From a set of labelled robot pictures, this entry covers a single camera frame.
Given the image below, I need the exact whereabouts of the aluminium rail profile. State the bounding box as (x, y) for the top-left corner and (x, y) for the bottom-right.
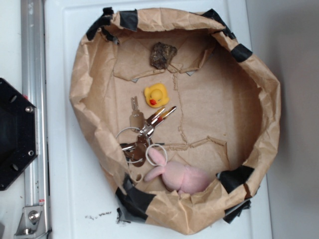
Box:
(14, 0), (52, 239)

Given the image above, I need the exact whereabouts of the pink plush bunny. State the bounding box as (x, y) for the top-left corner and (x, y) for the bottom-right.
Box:
(144, 147), (211, 195)

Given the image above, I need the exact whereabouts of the white tray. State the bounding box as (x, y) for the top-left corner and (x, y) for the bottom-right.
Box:
(44, 0), (273, 239)

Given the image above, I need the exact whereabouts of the yellow rubber duck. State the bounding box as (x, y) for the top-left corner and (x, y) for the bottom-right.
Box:
(144, 83), (169, 108)

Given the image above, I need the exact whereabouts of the dark grey rock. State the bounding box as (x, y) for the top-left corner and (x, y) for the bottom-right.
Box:
(150, 42), (177, 70)

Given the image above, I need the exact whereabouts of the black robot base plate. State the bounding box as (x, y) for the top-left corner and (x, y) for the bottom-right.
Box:
(0, 78), (37, 191)

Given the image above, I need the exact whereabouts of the silver key bunch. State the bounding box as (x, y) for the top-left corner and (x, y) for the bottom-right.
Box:
(119, 97), (177, 167)

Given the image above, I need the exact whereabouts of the brown paper bag bin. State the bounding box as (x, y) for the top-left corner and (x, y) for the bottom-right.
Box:
(70, 8), (281, 235)

